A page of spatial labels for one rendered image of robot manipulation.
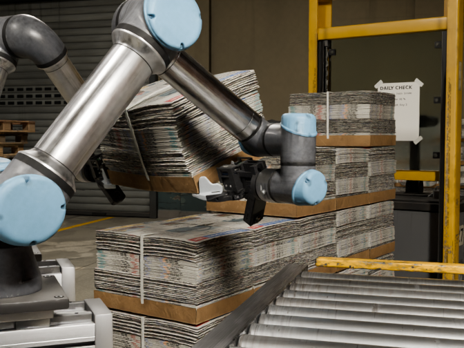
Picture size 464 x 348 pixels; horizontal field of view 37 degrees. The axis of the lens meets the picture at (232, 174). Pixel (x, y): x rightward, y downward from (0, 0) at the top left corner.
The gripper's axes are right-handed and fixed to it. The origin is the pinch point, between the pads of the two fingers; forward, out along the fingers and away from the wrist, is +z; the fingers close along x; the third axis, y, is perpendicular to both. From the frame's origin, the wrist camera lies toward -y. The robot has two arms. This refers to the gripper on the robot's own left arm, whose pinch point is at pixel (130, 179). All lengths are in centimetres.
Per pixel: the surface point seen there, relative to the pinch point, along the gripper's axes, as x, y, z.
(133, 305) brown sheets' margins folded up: -14.3, -32.4, 3.0
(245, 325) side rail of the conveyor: -40, -4, 85
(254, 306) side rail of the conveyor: -31, -7, 77
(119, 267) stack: -11.4, -22.7, -2.9
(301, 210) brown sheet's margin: 52, -34, 10
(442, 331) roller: -20, -12, 108
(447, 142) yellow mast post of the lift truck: 164, -54, -2
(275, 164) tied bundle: 54, -18, 2
